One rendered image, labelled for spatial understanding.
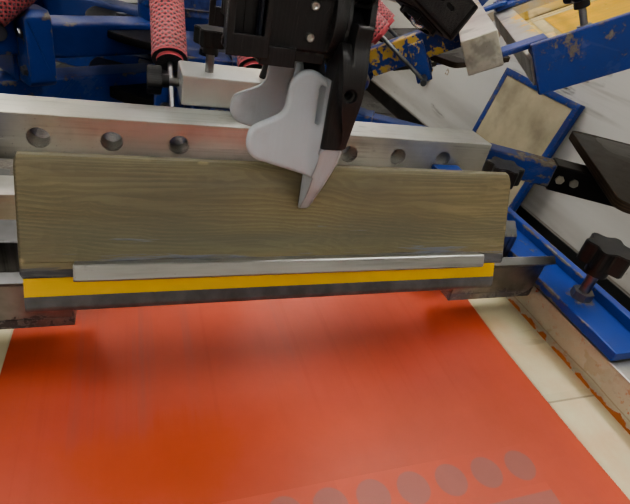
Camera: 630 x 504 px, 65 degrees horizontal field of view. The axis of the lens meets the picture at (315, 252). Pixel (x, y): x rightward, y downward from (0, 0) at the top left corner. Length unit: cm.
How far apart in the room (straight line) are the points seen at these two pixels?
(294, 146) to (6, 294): 21
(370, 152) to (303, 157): 32
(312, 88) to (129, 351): 23
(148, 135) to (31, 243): 26
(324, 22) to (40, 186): 19
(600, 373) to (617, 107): 233
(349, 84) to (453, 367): 26
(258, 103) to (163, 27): 44
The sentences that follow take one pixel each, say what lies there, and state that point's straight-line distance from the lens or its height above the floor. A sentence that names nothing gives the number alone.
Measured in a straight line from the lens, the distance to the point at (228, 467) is 34.
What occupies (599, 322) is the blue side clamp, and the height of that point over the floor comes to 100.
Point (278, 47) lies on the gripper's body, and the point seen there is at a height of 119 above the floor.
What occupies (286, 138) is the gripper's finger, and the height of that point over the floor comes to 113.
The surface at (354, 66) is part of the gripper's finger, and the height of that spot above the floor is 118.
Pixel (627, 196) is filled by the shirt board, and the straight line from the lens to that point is 103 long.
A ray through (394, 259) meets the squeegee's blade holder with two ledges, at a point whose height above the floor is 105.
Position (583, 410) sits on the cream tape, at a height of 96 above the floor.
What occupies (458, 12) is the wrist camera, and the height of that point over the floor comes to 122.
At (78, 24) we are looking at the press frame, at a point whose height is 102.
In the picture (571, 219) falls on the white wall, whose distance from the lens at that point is 287.
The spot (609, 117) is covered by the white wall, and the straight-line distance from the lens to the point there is 278.
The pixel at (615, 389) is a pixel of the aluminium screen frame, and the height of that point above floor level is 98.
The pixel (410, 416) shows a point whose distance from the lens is 40.
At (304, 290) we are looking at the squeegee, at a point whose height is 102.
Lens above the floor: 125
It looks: 33 degrees down
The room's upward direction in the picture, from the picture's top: 13 degrees clockwise
